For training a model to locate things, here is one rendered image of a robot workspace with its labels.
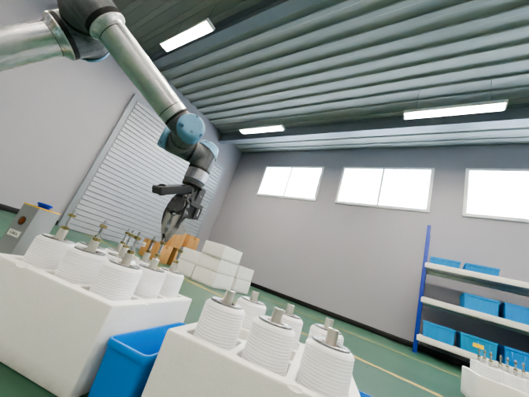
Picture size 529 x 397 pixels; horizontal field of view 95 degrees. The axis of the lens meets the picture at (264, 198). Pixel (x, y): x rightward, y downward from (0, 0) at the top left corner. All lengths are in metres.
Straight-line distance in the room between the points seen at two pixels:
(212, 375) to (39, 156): 5.47
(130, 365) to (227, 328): 0.20
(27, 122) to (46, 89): 0.67
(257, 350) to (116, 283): 0.36
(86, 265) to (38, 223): 0.30
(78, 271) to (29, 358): 0.18
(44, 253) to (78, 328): 0.26
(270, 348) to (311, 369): 0.08
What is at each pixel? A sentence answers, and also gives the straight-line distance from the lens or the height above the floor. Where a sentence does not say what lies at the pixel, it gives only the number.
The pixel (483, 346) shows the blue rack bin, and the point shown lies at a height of 0.38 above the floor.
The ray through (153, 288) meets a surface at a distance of 0.80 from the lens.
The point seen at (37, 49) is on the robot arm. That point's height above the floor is 0.68.
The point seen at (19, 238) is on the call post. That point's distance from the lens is 1.03.
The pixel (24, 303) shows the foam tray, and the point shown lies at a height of 0.11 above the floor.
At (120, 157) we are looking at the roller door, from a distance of 6.09.
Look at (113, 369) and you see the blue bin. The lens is 0.67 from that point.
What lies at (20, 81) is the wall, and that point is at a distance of 5.92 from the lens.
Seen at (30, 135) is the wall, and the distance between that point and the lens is 5.80.
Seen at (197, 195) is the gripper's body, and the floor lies 0.51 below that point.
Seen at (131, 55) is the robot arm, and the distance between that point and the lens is 0.78.
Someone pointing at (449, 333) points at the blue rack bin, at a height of 0.40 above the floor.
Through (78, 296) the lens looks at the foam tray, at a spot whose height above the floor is 0.17.
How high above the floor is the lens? 0.34
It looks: 17 degrees up
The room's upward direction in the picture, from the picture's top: 19 degrees clockwise
